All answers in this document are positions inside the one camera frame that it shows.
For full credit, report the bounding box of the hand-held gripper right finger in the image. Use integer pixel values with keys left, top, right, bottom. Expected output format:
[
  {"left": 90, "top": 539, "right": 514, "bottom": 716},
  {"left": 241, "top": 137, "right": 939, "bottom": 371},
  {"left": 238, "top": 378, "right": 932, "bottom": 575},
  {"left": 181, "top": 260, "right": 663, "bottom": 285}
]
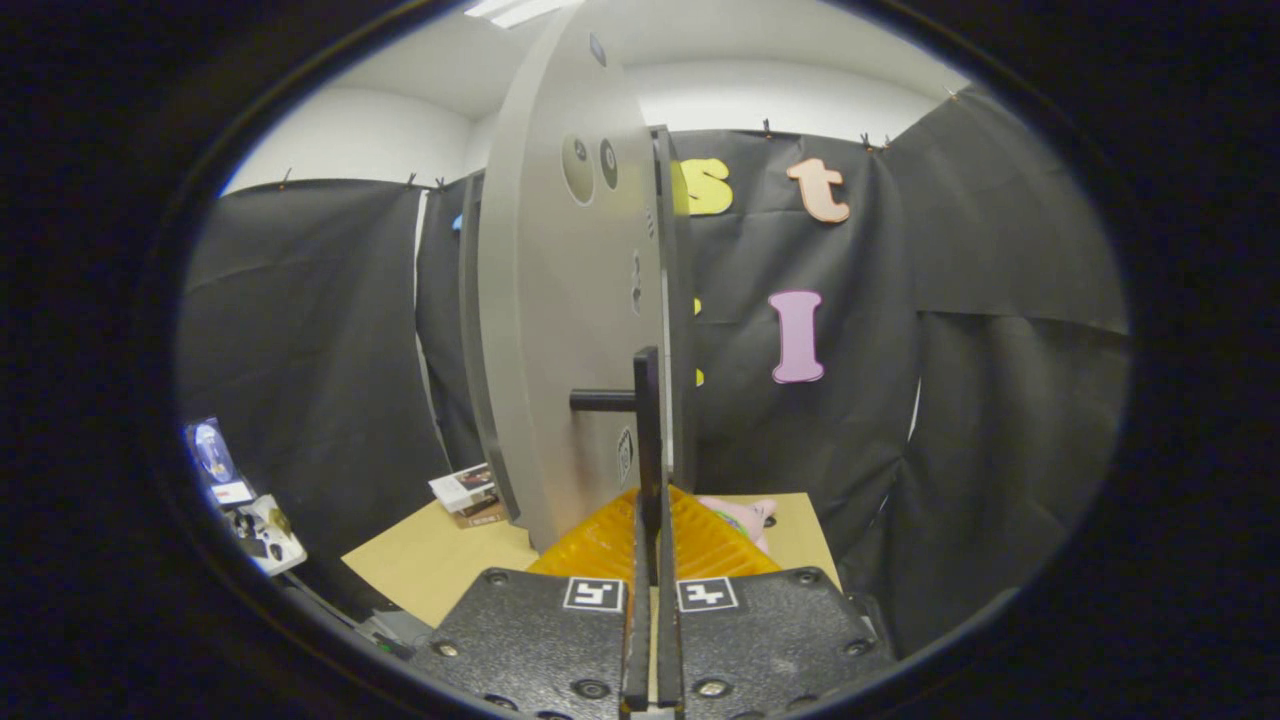
[{"left": 656, "top": 487, "right": 898, "bottom": 720}]

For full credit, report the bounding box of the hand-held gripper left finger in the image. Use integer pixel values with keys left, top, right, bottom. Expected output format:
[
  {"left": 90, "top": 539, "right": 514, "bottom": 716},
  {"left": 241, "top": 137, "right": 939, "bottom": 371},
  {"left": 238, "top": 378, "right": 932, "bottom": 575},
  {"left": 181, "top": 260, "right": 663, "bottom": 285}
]
[{"left": 408, "top": 487, "right": 653, "bottom": 720}]

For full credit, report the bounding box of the grey shoe cabinet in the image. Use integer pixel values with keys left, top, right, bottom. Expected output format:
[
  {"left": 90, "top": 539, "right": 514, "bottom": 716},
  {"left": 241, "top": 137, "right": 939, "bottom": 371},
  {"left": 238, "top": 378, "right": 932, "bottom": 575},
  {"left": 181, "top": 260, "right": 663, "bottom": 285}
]
[{"left": 652, "top": 125, "right": 699, "bottom": 493}]

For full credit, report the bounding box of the pink green plush toy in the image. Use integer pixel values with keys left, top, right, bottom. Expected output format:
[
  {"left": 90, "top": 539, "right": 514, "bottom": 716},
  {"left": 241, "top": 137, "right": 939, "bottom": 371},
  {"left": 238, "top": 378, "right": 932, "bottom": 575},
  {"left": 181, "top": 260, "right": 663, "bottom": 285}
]
[{"left": 697, "top": 495, "right": 779, "bottom": 552}]

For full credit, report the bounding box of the brown book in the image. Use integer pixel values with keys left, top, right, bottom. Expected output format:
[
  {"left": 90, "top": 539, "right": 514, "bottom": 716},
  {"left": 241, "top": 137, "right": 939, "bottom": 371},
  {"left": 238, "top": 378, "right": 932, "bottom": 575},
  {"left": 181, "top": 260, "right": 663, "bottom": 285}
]
[{"left": 452, "top": 495, "right": 509, "bottom": 529}]

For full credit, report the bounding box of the white printed box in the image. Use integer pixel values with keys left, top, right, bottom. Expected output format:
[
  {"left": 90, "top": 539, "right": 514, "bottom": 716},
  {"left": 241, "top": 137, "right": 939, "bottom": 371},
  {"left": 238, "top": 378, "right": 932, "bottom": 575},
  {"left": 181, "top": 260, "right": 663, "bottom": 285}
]
[{"left": 430, "top": 462, "right": 498, "bottom": 513}]

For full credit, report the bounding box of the white tray with small items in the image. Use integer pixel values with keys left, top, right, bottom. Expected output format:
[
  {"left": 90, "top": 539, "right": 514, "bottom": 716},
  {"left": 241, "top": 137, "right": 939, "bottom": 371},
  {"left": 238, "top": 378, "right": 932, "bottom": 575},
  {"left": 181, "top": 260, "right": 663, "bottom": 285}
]
[{"left": 228, "top": 495, "right": 308, "bottom": 577}]

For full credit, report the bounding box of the black backdrop cloth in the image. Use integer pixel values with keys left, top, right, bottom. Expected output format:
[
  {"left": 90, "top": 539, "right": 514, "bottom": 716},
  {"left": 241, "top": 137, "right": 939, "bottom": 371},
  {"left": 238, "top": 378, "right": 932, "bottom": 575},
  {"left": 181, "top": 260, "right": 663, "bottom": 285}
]
[{"left": 178, "top": 85, "right": 1131, "bottom": 661}]

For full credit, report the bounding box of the blue printed package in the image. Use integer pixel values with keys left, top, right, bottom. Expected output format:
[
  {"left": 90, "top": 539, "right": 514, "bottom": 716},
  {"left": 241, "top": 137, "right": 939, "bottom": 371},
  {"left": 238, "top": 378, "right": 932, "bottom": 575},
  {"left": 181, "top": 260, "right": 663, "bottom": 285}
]
[{"left": 185, "top": 418, "right": 256, "bottom": 507}]

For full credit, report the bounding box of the long ceiling light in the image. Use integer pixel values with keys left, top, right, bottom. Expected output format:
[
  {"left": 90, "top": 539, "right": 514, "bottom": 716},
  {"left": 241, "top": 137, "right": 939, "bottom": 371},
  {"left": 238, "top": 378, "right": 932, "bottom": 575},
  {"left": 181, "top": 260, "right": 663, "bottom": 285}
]
[{"left": 465, "top": 0, "right": 581, "bottom": 29}]

